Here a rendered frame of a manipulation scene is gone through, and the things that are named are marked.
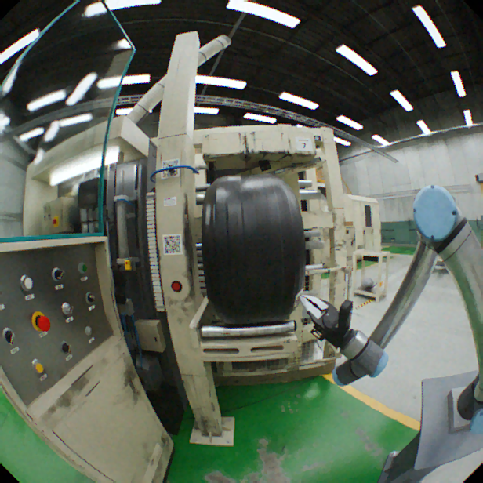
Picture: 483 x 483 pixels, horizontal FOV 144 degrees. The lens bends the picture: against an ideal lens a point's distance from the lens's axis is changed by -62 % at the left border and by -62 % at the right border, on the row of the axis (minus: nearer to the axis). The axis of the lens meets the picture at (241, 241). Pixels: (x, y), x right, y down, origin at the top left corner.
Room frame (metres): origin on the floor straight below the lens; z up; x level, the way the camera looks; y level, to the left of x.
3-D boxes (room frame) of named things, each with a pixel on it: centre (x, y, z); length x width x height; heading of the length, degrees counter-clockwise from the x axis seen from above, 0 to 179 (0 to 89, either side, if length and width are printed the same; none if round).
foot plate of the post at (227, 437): (0.79, 0.25, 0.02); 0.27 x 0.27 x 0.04; 0
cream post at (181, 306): (0.79, 0.25, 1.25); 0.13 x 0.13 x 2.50; 0
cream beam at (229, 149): (1.10, -0.13, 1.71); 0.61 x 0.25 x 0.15; 90
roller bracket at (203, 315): (0.81, 0.18, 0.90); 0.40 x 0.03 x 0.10; 0
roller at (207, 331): (0.67, 0.00, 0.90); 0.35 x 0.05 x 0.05; 90
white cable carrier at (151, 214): (0.76, 0.34, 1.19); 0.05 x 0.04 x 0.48; 0
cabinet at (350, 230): (5.12, -2.67, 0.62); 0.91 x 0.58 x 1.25; 112
